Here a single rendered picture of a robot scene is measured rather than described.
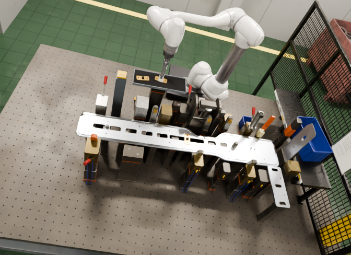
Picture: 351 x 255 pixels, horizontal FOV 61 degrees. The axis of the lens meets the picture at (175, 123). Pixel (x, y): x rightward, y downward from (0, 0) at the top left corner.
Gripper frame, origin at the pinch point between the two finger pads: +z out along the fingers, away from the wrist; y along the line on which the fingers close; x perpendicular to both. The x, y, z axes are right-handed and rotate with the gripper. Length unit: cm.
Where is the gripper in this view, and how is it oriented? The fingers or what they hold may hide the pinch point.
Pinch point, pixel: (162, 73)
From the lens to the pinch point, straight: 201.2
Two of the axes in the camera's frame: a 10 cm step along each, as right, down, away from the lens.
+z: -2.5, 5.9, 7.7
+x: 9.5, 3.0, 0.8
